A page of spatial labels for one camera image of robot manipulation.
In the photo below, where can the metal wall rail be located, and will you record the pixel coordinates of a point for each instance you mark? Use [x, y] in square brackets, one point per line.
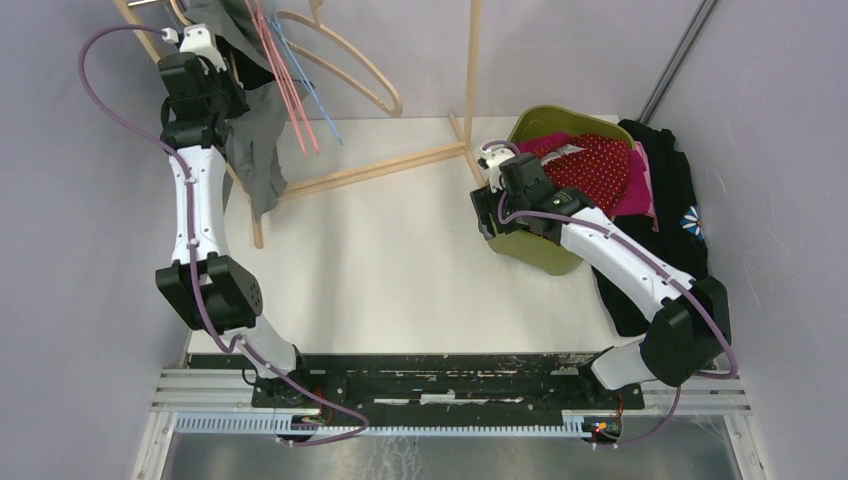
[676, 60]

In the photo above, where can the black floral garment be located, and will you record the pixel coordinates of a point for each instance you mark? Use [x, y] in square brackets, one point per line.
[672, 229]

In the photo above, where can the wooden clothes rack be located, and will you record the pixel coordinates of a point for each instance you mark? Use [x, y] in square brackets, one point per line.
[461, 147]

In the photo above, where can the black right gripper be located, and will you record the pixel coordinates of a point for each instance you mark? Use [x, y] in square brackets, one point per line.
[484, 201]

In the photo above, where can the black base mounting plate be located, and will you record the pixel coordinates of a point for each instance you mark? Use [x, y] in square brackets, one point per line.
[347, 392]

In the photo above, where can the wooden hanger with grey skirt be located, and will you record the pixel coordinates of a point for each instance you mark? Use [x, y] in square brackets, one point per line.
[179, 9]

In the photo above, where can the olive green laundry basket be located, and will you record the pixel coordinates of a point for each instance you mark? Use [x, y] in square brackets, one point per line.
[535, 122]

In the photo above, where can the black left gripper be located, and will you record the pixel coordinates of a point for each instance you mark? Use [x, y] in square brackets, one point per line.
[238, 105]

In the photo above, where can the magenta pleated skirt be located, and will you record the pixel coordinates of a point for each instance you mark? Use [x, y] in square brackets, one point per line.
[637, 198]

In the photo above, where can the aluminium rail frame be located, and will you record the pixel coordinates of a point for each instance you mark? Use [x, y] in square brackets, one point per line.
[218, 402]

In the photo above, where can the grey skirt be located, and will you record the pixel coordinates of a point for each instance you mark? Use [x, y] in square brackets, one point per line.
[252, 145]

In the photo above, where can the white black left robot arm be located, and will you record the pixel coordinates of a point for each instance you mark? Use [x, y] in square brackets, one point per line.
[207, 288]

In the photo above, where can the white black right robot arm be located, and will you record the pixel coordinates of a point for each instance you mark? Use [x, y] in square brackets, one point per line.
[689, 331]

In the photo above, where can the red polka dot skirt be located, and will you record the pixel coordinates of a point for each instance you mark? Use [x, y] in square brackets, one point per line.
[596, 165]

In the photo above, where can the pink wire hanger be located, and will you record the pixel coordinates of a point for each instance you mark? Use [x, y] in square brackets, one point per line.
[296, 95]
[275, 64]

